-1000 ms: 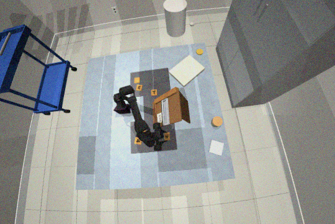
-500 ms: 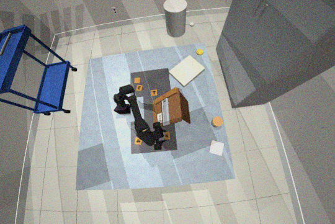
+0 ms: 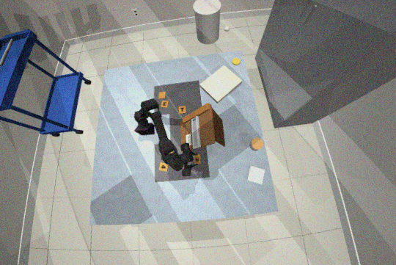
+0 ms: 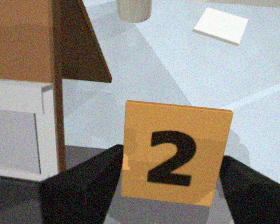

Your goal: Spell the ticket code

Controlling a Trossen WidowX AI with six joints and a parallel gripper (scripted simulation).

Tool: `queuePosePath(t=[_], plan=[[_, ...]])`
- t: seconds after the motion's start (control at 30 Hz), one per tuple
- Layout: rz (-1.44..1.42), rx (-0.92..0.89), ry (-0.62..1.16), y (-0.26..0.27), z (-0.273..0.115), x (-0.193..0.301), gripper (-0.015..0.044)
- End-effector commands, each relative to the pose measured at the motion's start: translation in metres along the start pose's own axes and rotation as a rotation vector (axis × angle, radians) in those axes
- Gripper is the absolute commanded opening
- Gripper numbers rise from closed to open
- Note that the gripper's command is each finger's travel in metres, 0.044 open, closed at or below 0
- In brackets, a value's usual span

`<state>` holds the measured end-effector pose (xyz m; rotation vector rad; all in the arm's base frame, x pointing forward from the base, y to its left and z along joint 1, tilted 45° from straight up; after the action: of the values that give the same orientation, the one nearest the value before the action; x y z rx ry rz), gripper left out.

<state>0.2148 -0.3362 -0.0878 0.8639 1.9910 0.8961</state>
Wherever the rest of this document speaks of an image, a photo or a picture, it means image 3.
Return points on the grey cylindrical container with tan lid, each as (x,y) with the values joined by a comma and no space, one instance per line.
(256,144)

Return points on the brown board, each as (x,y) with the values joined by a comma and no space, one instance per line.
(205,127)

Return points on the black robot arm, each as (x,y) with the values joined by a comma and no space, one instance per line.
(165,145)

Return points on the beige rectangular block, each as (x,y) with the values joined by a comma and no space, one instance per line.
(220,84)

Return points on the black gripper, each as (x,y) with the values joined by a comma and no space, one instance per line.
(187,168)

